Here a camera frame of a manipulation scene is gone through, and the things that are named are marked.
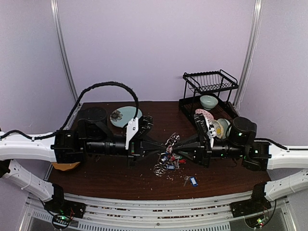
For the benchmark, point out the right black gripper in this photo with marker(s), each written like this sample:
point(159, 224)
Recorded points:
point(205, 149)

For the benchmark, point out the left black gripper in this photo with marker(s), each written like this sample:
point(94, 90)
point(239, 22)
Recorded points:
point(136, 151)

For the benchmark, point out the pile of tagged keys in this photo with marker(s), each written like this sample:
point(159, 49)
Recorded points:
point(171, 161)

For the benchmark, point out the blue tagged key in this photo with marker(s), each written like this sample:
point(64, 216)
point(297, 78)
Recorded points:
point(191, 180)

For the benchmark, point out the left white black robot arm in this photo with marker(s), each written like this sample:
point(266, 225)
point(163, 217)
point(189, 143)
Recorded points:
point(92, 136)

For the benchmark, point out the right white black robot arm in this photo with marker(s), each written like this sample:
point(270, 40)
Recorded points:
point(257, 154)

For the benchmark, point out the yellow patterned bowl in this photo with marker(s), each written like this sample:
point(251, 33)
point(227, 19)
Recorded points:
point(218, 128)

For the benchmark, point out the pink patterned bowl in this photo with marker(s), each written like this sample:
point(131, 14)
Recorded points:
point(205, 113)

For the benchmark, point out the teal flower plate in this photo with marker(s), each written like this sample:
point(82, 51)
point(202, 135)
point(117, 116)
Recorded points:
point(121, 116)

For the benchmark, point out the light green bowl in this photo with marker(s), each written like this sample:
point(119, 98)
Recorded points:
point(208, 102)

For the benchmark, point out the yellow dotted plate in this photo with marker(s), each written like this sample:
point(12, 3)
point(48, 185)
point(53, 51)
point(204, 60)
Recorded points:
point(65, 167)

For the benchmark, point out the right green led board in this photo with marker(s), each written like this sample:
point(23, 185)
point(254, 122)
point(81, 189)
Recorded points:
point(256, 222)

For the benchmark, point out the green led board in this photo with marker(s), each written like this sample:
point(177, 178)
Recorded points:
point(256, 222)
point(61, 220)

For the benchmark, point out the left green led board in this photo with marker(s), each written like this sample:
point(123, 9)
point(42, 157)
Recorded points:
point(61, 220)

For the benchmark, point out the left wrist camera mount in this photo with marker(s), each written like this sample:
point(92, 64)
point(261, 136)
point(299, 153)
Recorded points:
point(131, 130)

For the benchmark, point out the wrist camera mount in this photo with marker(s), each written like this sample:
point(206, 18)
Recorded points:
point(211, 132)
point(131, 130)

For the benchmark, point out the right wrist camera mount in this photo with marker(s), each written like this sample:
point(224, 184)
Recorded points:
point(211, 132)

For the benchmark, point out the black wire dish rack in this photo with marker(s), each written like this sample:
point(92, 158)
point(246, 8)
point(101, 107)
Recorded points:
point(217, 84)

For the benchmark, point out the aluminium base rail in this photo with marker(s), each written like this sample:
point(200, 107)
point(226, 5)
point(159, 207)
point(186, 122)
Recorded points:
point(197, 214)

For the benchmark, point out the right aluminium frame post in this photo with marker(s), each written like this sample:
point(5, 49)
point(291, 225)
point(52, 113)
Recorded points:
point(252, 44)

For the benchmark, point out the aluminium frame post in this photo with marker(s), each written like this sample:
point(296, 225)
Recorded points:
point(63, 53)
point(252, 44)

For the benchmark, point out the left aluminium frame post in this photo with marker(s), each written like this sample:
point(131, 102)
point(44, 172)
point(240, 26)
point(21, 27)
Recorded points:
point(63, 53)

